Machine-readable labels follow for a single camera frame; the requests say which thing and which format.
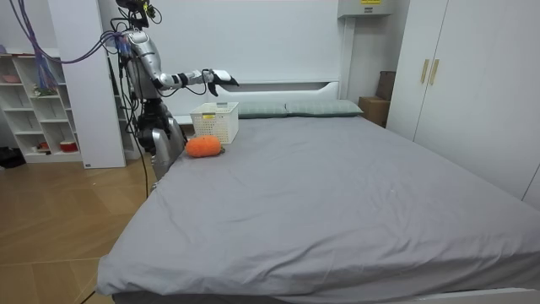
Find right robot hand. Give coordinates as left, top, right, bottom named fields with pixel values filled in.
left=206, top=68, right=240, bottom=97

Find white perforated plastic basket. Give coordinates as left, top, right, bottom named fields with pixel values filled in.
left=189, top=101, right=240, bottom=145

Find green striped pillow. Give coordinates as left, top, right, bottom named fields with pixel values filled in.
left=237, top=100, right=290, bottom=120
left=285, top=99, right=364, bottom=118

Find orange smiling fruit soft toy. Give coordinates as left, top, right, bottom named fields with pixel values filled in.
left=185, top=134, right=226, bottom=159

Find robot body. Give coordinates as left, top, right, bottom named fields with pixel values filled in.
left=110, top=0, right=170, bottom=128

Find robot legs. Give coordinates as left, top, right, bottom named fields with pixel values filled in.
left=135, top=100, right=187, bottom=191

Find tall white cabinet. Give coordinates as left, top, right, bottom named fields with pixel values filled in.
left=46, top=0, right=127, bottom=169

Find grey bed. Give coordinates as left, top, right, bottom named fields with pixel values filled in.
left=95, top=79, right=540, bottom=304

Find light brown cardboard box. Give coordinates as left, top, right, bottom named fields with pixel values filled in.
left=358, top=95, right=392, bottom=128

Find dark brown cardboard box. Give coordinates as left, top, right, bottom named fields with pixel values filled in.
left=375, top=70, right=397, bottom=101

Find small potted plant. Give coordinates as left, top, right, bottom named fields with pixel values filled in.
left=32, top=84, right=58, bottom=97

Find white open shelf unit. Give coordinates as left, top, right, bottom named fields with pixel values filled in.
left=0, top=52, right=84, bottom=165

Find black bag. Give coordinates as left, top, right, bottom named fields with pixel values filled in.
left=0, top=146, right=26, bottom=170

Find white wardrobe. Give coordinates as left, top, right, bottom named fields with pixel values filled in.
left=386, top=0, right=540, bottom=210

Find grey wall box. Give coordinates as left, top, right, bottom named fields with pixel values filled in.
left=337, top=0, right=396, bottom=19

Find cable bundle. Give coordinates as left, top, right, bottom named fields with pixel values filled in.
left=8, top=0, right=127, bottom=92

